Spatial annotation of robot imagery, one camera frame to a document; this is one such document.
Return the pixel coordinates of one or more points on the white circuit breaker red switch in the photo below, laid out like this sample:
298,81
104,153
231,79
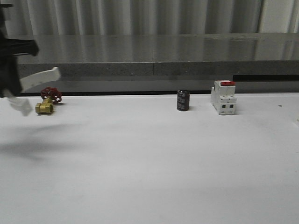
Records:
223,97

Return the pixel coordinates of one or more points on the brass valve red handwheel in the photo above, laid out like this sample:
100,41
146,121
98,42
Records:
51,96

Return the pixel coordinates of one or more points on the white half pipe clamp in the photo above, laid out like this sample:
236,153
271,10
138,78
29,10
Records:
22,104

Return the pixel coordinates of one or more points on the grey pleated curtain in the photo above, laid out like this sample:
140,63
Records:
150,17

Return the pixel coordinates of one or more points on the grey stone counter ledge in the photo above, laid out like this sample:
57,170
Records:
211,56

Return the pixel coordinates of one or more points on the black cylindrical capacitor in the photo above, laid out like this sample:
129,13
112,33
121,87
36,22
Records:
183,100

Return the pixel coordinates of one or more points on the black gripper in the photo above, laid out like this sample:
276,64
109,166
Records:
10,49

